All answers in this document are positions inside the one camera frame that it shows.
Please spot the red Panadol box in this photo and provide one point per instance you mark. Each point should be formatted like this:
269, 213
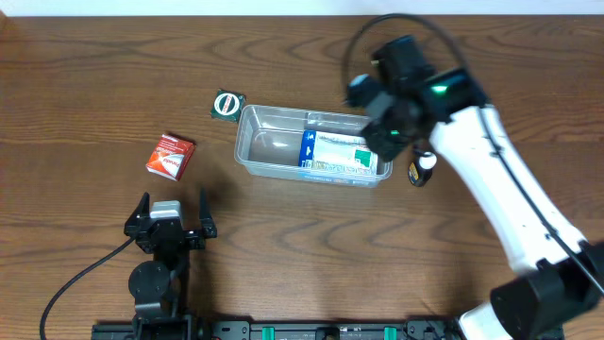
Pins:
170, 157

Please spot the white green medicine box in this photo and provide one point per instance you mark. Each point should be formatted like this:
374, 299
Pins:
340, 149

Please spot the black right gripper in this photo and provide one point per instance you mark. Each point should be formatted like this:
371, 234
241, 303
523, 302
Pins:
383, 142

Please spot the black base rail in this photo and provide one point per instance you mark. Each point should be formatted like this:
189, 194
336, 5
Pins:
243, 330

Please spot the small dark bottle white cap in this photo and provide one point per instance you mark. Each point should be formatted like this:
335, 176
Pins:
421, 167

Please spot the blue medicine box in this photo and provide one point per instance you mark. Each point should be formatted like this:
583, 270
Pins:
306, 161

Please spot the green square box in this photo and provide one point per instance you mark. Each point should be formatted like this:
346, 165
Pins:
228, 106

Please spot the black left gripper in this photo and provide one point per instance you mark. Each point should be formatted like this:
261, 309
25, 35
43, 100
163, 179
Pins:
169, 231

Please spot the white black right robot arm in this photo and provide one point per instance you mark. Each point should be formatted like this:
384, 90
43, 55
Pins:
558, 272

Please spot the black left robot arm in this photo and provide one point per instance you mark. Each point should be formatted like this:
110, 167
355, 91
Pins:
160, 286

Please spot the clear plastic container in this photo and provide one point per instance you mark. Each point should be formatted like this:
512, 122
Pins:
269, 139

